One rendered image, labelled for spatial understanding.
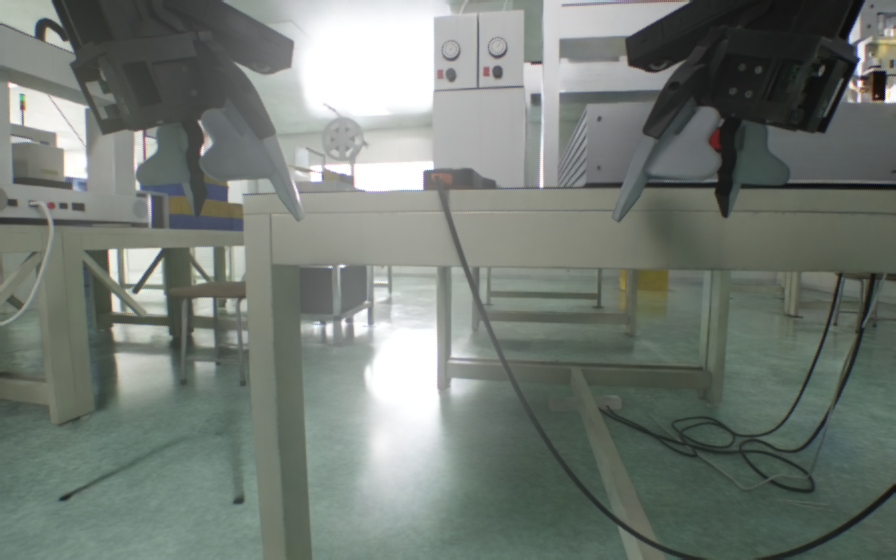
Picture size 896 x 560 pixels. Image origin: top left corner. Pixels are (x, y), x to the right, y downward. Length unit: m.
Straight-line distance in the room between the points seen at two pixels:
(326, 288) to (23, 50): 1.87
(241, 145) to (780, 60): 0.37
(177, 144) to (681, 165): 0.40
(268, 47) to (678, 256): 0.46
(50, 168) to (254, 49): 1.97
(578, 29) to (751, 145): 0.70
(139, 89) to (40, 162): 1.98
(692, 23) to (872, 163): 0.36
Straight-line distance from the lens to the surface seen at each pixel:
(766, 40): 0.37
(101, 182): 2.40
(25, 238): 2.00
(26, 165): 2.31
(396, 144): 8.50
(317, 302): 3.05
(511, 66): 1.11
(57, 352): 2.08
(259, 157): 0.36
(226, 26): 0.41
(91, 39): 0.39
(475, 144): 1.06
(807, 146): 0.66
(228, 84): 0.37
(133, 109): 0.35
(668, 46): 0.42
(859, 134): 0.69
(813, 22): 0.38
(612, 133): 0.58
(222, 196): 4.28
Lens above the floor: 0.69
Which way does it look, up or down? 5 degrees down
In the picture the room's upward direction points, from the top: straight up
